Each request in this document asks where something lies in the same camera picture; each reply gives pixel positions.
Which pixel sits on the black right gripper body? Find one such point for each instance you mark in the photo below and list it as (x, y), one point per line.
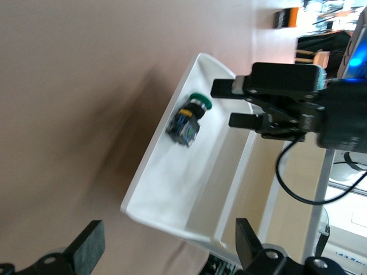
(338, 114)

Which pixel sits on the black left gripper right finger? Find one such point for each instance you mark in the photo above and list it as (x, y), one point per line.
(249, 249)

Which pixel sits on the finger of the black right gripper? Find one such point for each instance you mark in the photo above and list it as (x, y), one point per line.
(223, 88)
(243, 121)

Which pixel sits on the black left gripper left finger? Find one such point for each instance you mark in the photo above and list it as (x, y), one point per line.
(83, 252)

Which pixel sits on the green mushroom push button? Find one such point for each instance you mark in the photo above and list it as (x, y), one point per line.
(183, 129)

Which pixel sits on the white drawer holding button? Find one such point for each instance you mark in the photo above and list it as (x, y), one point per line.
(172, 177)

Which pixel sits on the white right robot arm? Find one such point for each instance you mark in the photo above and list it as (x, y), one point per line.
(351, 48)

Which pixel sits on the white drawer cabinet shell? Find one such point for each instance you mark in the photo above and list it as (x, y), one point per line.
(321, 200)

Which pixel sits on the dark background shelf unit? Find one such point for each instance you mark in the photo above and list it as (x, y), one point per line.
(321, 43)

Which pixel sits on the orange box with black base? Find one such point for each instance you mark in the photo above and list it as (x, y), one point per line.
(294, 17)

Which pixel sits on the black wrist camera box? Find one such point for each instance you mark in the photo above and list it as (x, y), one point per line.
(284, 77)

